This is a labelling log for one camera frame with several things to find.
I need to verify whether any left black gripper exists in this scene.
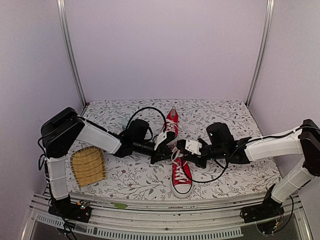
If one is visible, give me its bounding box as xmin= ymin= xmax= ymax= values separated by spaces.
xmin=133 ymin=139 xmax=178 ymax=165

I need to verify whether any red sneaker with laces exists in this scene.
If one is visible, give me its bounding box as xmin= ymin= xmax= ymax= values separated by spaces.
xmin=163 ymin=106 xmax=180 ymax=141

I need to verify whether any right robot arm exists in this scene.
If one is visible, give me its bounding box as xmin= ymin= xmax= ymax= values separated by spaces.
xmin=183 ymin=119 xmax=320 ymax=218

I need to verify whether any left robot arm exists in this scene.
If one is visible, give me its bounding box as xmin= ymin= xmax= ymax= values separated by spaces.
xmin=37 ymin=107 xmax=177 ymax=217

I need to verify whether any green tape piece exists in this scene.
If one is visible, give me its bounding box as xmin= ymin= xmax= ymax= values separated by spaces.
xmin=112 ymin=202 xmax=127 ymax=210

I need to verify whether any woven bamboo basket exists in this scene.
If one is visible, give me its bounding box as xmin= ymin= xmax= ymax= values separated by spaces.
xmin=70 ymin=146 xmax=106 ymax=188

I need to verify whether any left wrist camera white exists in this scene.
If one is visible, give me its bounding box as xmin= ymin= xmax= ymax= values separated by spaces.
xmin=153 ymin=131 xmax=178 ymax=150

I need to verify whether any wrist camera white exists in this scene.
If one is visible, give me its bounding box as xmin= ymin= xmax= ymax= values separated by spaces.
xmin=153 ymin=131 xmax=178 ymax=150
xmin=176 ymin=139 xmax=203 ymax=156

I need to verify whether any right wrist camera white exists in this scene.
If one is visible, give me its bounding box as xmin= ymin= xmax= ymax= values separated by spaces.
xmin=176 ymin=139 xmax=203 ymax=156

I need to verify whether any right black camera cable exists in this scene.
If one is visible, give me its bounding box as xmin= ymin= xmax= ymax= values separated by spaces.
xmin=171 ymin=149 xmax=241 ymax=184

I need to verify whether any black camera cable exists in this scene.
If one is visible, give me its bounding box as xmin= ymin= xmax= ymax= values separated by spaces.
xmin=126 ymin=106 xmax=168 ymax=136
xmin=171 ymin=149 xmax=241 ymax=184

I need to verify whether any left black camera cable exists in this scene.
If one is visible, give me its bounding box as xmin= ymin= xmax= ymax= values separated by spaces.
xmin=126 ymin=106 xmax=168 ymax=136

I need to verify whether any front aluminium rail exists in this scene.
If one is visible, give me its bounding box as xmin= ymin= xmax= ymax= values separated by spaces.
xmin=18 ymin=191 xmax=316 ymax=240

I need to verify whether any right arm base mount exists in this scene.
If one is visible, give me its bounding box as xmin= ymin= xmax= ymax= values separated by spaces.
xmin=239 ymin=198 xmax=285 ymax=223

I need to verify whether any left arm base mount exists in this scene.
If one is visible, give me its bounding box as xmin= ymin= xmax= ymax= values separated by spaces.
xmin=48 ymin=198 xmax=93 ymax=223

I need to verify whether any left aluminium frame post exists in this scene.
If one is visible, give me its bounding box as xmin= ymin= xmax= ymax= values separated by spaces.
xmin=56 ymin=0 xmax=87 ymax=107

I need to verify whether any aluminium frame post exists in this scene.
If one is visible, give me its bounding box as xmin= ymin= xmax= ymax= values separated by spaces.
xmin=245 ymin=0 xmax=275 ymax=109
xmin=56 ymin=0 xmax=87 ymax=107

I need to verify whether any right aluminium frame post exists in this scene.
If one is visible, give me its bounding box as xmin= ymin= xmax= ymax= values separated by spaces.
xmin=245 ymin=0 xmax=275 ymax=109

